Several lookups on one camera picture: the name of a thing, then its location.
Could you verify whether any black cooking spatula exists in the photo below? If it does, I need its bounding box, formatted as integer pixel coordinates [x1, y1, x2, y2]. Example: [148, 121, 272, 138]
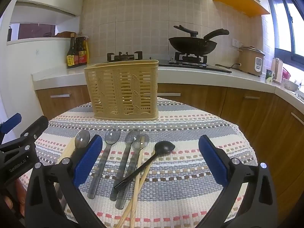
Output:
[173, 25, 199, 37]

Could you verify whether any metal bowl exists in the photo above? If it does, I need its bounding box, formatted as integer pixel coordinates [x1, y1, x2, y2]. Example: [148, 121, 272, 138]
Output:
[282, 78, 298, 91]

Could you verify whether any translucent grey plastic spoon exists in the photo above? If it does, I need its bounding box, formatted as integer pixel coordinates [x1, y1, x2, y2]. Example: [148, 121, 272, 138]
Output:
[115, 133, 150, 210]
[71, 130, 91, 158]
[87, 126, 121, 199]
[110, 128, 140, 201]

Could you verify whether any black burner grate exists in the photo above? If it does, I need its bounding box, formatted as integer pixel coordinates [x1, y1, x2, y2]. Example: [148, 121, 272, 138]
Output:
[107, 51, 143, 62]
[174, 52, 207, 64]

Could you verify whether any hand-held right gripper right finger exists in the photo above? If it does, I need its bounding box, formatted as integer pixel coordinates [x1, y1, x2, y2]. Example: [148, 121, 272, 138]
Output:
[198, 135, 278, 228]

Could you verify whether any white kitchen countertop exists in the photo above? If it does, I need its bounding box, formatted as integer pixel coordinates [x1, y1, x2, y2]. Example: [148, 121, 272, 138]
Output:
[32, 62, 304, 105]

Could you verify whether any black glass gas cooktop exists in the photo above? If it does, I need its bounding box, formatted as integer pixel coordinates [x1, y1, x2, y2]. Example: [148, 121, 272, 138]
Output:
[107, 58, 232, 74]

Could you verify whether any wooden chopstick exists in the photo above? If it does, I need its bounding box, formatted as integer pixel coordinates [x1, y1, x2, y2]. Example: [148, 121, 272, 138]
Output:
[116, 150, 156, 228]
[129, 135, 145, 221]

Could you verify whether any striped woven tablecloth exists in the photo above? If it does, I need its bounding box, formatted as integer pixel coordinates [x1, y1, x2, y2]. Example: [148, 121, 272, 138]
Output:
[18, 97, 258, 228]

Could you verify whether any white electric kettle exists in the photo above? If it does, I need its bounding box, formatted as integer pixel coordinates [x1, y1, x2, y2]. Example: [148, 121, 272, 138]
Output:
[271, 57, 283, 84]

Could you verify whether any dark framed window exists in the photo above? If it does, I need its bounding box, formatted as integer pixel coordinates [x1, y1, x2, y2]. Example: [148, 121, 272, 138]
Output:
[265, 0, 304, 63]

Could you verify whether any dark soy sauce bottle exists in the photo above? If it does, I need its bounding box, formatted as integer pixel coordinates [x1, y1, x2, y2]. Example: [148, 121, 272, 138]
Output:
[66, 33, 79, 69]

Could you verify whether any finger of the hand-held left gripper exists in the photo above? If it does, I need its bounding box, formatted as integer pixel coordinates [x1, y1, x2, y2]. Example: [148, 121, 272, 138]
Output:
[0, 113, 22, 139]
[0, 116, 49, 152]

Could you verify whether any black plastic spoon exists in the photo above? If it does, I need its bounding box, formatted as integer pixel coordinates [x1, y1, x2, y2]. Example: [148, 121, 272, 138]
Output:
[113, 141, 176, 190]

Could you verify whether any printed cup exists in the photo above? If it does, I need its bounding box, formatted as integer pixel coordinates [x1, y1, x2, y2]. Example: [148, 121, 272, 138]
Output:
[265, 69, 275, 83]

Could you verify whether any person's left hand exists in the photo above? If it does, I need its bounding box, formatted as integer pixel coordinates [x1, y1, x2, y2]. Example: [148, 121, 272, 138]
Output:
[0, 178, 26, 219]

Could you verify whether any red label sauce bottle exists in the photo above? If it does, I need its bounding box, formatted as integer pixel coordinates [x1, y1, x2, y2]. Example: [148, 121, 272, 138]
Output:
[75, 36, 88, 66]

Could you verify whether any black wok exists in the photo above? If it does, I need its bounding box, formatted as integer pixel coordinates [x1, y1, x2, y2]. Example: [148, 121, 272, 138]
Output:
[169, 28, 230, 55]

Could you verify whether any beige plastic utensil basket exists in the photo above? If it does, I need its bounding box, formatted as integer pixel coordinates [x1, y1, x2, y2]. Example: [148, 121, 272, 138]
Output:
[84, 60, 159, 121]

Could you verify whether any yellow sauce bottle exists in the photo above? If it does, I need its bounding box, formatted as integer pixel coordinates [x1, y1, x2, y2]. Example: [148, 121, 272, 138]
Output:
[84, 37, 90, 64]

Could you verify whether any rice cooker power cable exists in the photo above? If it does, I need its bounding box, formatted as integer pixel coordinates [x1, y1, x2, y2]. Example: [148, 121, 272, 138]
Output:
[216, 63, 241, 69]

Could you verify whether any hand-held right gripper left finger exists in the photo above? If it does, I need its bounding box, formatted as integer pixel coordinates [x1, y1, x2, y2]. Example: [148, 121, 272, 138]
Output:
[25, 135, 105, 228]

